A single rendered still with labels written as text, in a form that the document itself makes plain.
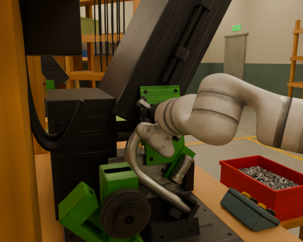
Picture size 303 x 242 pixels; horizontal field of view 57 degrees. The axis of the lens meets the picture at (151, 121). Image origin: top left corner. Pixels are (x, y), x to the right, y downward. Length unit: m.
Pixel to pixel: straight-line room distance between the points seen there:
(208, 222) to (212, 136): 0.48
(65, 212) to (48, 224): 0.46
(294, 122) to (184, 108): 0.17
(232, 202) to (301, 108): 0.55
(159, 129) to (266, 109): 0.23
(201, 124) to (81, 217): 0.22
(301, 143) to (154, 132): 0.27
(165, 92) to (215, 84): 0.38
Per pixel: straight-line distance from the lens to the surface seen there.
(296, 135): 0.38
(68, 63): 3.88
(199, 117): 0.39
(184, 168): 0.74
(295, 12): 8.18
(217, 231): 0.81
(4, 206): 0.49
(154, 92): 0.75
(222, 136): 0.39
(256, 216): 0.82
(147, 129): 0.53
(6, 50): 0.43
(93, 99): 0.76
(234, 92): 0.40
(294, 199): 1.11
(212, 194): 0.99
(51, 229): 0.88
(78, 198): 0.44
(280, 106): 0.38
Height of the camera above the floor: 1.34
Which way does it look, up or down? 12 degrees down
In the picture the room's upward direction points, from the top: straight up
